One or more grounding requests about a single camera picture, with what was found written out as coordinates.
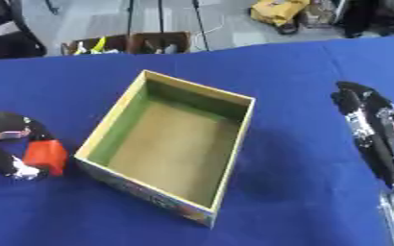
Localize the brown cardboard box with items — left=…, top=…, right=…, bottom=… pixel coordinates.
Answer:
left=59, top=31, right=194, bottom=56

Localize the black tripod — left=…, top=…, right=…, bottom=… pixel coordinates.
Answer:
left=124, top=0, right=212, bottom=52

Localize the cardboard box with green inside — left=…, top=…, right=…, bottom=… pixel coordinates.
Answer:
left=72, top=69, right=258, bottom=229

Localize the orange block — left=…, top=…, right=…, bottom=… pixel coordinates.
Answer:
left=22, top=138, right=71, bottom=178

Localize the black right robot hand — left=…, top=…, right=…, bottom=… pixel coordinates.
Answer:
left=330, top=81, right=394, bottom=189

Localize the black chair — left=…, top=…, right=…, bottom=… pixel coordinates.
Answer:
left=0, top=0, right=49, bottom=61

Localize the person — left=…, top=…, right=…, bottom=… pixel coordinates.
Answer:
left=339, top=0, right=394, bottom=39

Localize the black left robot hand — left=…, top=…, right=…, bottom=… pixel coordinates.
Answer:
left=0, top=111, right=60, bottom=182

